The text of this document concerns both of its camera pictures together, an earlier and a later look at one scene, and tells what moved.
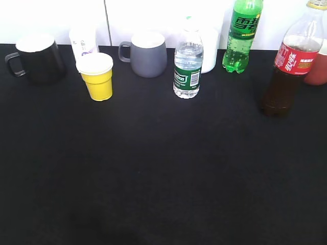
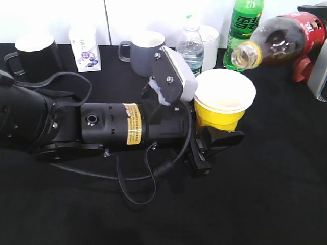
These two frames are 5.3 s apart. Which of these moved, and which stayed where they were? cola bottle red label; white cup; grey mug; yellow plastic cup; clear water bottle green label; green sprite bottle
Moved: yellow plastic cup; cola bottle red label
Stayed: clear water bottle green label; green sprite bottle; white cup; grey mug
